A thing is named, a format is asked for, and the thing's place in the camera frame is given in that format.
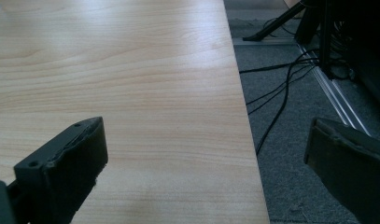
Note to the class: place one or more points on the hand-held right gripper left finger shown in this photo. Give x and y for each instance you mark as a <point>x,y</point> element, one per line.
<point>69,171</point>

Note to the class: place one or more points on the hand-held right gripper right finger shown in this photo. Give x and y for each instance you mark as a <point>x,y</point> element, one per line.
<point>352,168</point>

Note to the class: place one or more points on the dark equipment stand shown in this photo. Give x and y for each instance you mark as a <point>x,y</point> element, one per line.
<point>362,34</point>

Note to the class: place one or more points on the black stand leg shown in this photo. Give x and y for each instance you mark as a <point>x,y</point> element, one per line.
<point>271,26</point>

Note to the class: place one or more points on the aluminium floor rail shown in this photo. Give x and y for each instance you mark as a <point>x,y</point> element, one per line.
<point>337,95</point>

